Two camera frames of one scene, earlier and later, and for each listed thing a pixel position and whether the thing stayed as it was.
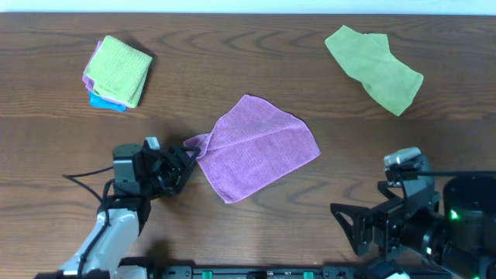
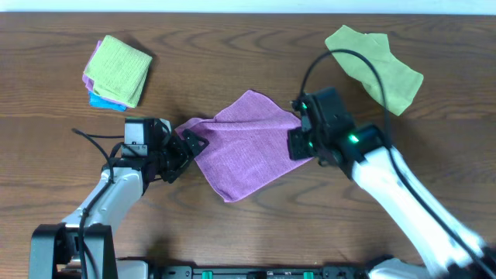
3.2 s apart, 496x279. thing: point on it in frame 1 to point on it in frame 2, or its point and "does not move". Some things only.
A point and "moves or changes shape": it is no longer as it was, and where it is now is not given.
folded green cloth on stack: x=118 y=71 does not move
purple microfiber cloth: x=251 y=145 moves or changes shape
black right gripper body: x=377 y=226 to x=297 y=143
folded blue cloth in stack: x=97 y=101 does not move
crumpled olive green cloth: x=367 y=57 does not move
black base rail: x=142 y=268 does not move
